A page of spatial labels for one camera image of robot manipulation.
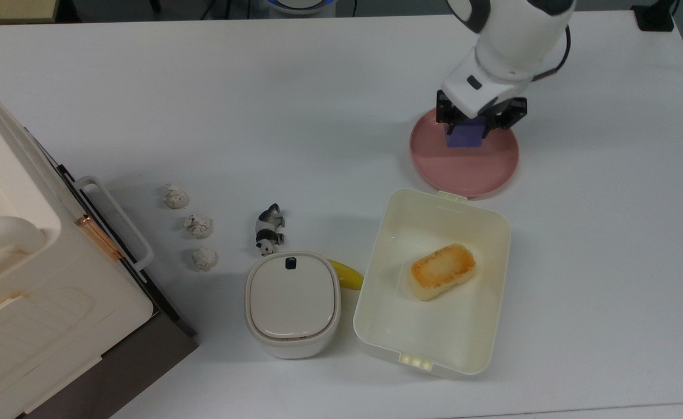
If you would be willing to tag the brown drawer unit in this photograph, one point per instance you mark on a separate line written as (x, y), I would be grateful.
(143, 349)

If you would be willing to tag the black clamp base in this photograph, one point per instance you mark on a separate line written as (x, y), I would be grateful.
(654, 14)

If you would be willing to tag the panda toy figure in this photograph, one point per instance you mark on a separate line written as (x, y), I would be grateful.
(268, 230)

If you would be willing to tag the toasted toy bread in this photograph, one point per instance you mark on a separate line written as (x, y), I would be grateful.
(441, 270)

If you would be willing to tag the crumpled white paper ball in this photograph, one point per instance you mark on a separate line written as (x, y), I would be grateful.
(175, 197)
(205, 258)
(198, 226)

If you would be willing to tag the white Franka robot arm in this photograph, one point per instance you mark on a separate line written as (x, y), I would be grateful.
(516, 32)

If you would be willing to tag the pink plastic plate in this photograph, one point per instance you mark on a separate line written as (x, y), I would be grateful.
(469, 169)

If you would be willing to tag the cream plastic storage bin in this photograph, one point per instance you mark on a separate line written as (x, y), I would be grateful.
(434, 337)

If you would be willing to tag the small white lidded trash can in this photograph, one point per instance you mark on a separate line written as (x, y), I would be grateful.
(292, 302)

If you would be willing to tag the cream toy cabinet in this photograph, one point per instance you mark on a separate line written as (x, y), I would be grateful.
(38, 302)

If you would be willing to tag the wooden desk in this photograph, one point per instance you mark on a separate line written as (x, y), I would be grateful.
(9, 9)

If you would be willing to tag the purple cube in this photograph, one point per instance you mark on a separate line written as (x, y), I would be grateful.
(466, 135)

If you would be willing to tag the yellow toy banana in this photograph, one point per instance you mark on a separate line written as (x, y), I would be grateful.
(348, 274)

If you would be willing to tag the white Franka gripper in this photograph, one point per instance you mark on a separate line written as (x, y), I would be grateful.
(478, 87)

